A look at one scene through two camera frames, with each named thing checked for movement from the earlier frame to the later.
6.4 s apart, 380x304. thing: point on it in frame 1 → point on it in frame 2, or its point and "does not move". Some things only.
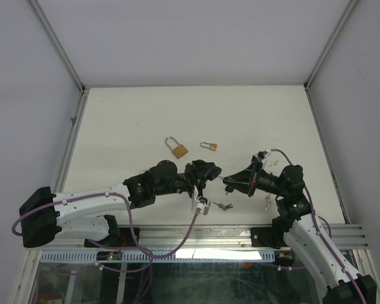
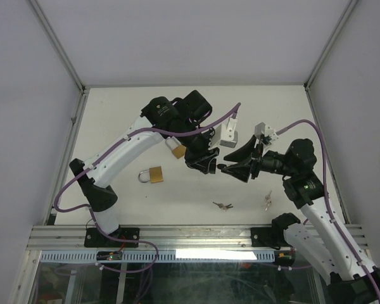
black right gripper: [246, 180] → [249, 160]
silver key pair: [268, 201] does not move
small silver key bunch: [223, 207] does not move
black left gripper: [199, 173] → [200, 161]
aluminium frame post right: [329, 44] does not move
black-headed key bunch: [228, 181] → [222, 166]
